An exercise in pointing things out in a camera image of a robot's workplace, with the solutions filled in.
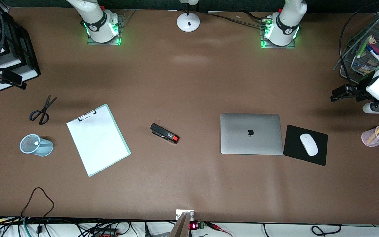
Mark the silver laptop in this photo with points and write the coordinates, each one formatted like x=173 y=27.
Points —
x=250 y=141

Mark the blue and white marker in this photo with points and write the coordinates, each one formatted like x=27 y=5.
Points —
x=374 y=54

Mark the black stacked document tray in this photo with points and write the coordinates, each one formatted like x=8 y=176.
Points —
x=25 y=56

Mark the green highlighter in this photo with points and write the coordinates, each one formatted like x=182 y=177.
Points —
x=364 y=47

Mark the black scissors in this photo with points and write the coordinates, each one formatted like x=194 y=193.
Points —
x=43 y=110

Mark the beige pencil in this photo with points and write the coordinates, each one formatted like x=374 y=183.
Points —
x=375 y=133

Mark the white computer mouse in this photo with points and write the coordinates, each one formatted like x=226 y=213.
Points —
x=309 y=144

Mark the black mouse pad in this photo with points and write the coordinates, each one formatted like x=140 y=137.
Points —
x=294 y=148

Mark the blue mesh pen cup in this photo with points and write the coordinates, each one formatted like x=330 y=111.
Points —
x=44 y=148

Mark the mint clipboard with white paper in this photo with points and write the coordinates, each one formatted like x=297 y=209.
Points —
x=99 y=144

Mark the black and red stapler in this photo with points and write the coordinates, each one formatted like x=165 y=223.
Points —
x=163 y=132

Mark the white round lamp base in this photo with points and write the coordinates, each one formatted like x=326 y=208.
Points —
x=188 y=22

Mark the circuit board with red display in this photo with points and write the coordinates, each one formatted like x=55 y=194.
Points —
x=197 y=225

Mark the white square box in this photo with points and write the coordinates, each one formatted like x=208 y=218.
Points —
x=184 y=212

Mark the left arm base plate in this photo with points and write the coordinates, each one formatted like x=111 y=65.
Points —
x=278 y=47

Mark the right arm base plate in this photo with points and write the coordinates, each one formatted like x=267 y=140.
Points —
x=121 y=23

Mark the grey mounting post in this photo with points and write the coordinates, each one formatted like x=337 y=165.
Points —
x=180 y=227

